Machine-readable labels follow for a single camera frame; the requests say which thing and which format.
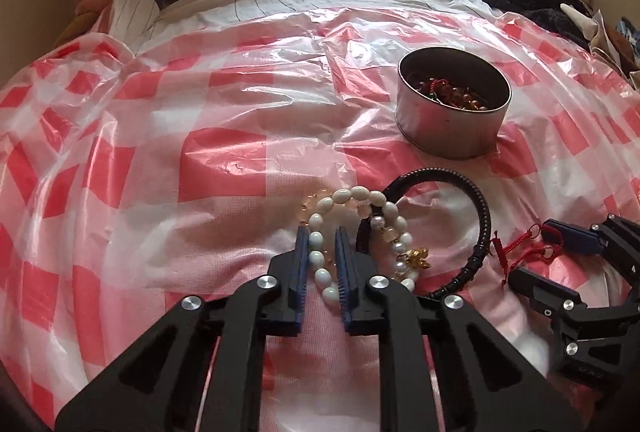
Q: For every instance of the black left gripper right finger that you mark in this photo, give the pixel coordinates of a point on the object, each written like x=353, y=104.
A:
x=443, y=367

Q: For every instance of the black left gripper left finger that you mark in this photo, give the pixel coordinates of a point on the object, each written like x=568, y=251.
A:
x=199, y=367

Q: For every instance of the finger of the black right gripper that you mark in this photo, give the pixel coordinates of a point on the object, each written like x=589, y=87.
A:
x=585, y=241
x=548, y=298

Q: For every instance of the round silver metal tin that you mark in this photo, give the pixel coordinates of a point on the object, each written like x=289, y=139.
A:
x=450, y=103

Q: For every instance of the red white checkered plastic sheet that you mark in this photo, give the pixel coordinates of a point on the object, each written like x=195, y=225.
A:
x=130, y=179

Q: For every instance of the white striped pillow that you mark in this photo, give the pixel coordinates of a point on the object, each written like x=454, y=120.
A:
x=131, y=21

